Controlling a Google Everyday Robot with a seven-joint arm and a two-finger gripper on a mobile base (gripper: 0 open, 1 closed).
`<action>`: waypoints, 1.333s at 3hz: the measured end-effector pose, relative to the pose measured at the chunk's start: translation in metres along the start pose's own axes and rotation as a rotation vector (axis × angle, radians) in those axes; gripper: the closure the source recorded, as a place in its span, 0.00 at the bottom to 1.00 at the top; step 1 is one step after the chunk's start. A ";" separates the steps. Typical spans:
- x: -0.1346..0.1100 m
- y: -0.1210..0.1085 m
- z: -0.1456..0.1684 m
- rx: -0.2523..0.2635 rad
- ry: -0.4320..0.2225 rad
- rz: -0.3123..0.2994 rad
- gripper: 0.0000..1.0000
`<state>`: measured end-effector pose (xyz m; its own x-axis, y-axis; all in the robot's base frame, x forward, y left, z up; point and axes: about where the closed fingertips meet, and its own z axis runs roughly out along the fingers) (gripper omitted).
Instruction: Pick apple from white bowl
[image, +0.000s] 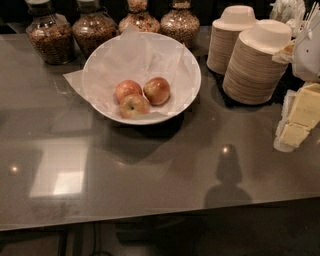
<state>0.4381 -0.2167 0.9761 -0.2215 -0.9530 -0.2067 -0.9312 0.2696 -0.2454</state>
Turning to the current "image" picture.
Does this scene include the white bowl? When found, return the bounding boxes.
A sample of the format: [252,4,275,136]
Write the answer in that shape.
[81,31,202,126]

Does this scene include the leftmost glass cereal jar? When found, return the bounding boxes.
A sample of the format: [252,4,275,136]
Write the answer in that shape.
[25,0,75,65]

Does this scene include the front red yellow apple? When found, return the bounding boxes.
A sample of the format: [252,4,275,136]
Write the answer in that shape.
[119,94,150,119]

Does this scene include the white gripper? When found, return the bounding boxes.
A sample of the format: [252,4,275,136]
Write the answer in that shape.
[272,13,320,152]

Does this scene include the white paper liner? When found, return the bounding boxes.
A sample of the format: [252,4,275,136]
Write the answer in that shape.
[63,25,198,122]

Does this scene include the glass cereal jar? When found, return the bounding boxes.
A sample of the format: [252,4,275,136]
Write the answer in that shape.
[160,0,200,48]
[25,0,75,65]
[119,0,160,33]
[72,0,118,57]

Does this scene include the rear stack paper bowls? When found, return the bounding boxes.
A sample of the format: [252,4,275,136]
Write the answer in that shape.
[207,5,257,75]

